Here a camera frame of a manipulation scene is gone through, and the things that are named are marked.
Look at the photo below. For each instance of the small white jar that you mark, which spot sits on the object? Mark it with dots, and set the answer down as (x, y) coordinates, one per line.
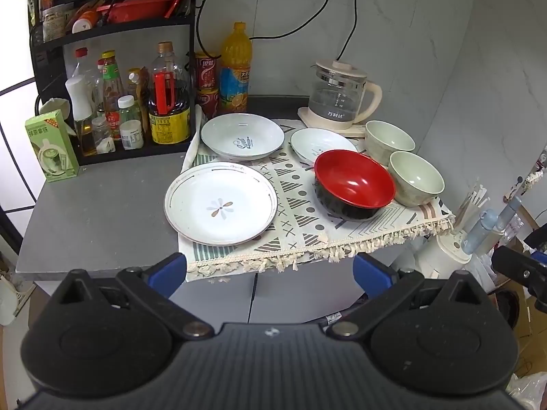
(131, 134)

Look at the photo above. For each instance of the white plate with script print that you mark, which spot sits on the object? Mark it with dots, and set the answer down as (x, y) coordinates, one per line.
(226, 134)

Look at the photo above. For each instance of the pale green bowl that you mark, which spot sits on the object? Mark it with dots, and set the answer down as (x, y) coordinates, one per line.
(416, 175)
(391, 139)

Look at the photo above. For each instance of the small white-capped bottle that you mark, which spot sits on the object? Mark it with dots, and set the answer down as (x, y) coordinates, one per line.
(128, 109)

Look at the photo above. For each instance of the black metal shelf rack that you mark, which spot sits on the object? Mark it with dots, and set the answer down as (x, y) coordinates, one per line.
(128, 29)

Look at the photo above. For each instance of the dark soy sauce bottle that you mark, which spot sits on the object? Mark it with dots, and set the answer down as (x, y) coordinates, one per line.
(169, 111)

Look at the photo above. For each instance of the clear bottle with red cap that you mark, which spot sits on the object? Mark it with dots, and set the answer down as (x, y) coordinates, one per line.
(83, 62)

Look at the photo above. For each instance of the white plate with flower print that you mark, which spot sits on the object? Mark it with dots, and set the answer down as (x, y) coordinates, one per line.
(201, 196)

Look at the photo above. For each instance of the glass electric kettle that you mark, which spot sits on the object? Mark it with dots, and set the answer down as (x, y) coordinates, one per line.
(337, 94)

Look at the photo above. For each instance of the crumpled white bag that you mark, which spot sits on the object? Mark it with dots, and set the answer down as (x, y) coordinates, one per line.
(53, 107)

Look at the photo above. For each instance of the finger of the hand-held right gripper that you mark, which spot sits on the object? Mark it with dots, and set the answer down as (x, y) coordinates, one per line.
(519, 271)
(538, 239)

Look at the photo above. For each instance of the red plastic basket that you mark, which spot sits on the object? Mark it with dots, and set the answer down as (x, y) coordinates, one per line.
(136, 8)

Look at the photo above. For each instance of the cream kettle base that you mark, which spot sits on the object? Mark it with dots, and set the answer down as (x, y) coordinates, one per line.
(324, 124)

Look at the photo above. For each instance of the orange juice bottle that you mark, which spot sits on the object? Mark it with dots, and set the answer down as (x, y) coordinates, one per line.
(234, 77)

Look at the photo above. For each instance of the bundle of wrapped chopsticks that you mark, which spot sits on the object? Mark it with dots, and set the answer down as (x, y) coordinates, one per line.
(472, 205)

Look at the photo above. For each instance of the small glass jar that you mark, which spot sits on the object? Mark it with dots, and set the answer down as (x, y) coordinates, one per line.
(102, 136)

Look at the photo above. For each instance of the small white blue-rimmed plate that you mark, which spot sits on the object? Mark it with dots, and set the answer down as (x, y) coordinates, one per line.
(316, 143)

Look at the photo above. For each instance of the cardboard box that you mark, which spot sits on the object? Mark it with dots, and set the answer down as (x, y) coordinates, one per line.
(519, 320)

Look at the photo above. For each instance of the patterned fringed placemat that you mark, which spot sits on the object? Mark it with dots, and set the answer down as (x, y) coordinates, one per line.
(299, 205)

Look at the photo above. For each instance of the clear plastic bag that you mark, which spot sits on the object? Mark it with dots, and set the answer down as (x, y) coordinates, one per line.
(527, 391)

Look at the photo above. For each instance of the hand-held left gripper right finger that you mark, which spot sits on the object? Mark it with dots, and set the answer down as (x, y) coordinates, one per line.
(371, 274)

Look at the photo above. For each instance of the red and black bowl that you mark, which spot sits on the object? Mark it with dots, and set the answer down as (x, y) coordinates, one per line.
(354, 177)

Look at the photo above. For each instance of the white round appliance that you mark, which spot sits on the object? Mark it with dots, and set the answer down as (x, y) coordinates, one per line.
(444, 254)

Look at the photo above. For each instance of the oil bottle with white cap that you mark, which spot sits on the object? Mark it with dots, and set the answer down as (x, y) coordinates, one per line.
(80, 98)

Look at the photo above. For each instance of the grey cabinet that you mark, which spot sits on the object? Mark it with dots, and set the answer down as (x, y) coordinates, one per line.
(295, 294)

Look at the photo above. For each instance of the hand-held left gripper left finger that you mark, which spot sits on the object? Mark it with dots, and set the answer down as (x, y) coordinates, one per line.
(169, 272)

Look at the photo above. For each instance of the red-labelled sauce bottle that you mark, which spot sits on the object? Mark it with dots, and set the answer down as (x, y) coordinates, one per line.
(112, 94)

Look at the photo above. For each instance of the green drink carton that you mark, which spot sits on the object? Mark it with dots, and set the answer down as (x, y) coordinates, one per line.
(51, 149)

